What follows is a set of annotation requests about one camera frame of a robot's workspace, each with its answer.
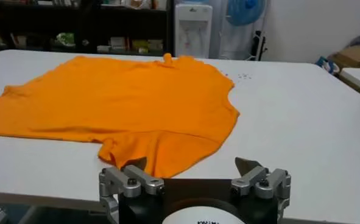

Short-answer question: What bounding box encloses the white wire jug rack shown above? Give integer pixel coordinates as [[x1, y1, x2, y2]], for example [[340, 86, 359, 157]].
[[208, 0, 269, 61]]

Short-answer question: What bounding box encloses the blue water jug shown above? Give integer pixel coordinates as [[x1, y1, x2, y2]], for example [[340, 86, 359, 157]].
[[227, 0, 267, 27]]

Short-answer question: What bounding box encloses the green produce bag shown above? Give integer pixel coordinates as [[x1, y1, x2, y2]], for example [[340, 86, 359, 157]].
[[56, 32, 76, 46]]

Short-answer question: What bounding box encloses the blue bag with white handles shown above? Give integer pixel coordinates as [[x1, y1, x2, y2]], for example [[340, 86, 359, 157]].
[[315, 56, 341, 74]]

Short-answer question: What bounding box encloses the large cardboard box with flap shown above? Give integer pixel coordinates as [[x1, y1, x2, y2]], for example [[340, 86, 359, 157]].
[[328, 45, 360, 69]]

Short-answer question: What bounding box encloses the yellow green carton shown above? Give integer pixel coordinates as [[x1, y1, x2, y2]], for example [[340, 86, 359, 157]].
[[132, 38, 164, 53]]

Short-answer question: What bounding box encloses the white water dispenser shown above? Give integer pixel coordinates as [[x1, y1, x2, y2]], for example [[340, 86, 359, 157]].
[[174, 2, 213, 59]]

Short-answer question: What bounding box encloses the orange t-shirt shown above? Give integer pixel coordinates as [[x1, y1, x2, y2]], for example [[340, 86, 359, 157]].
[[0, 53, 240, 179]]

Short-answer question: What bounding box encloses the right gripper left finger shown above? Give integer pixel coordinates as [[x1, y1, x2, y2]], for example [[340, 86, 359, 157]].
[[99, 156, 165, 224]]

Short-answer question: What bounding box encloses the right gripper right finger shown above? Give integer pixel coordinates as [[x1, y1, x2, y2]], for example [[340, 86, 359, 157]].
[[230, 156, 292, 224]]

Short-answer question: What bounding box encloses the black shelving unit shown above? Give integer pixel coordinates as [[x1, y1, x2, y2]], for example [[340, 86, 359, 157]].
[[0, 0, 174, 57]]

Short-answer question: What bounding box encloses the black folded stand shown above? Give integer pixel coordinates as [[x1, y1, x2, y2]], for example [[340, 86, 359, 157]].
[[250, 30, 268, 61]]

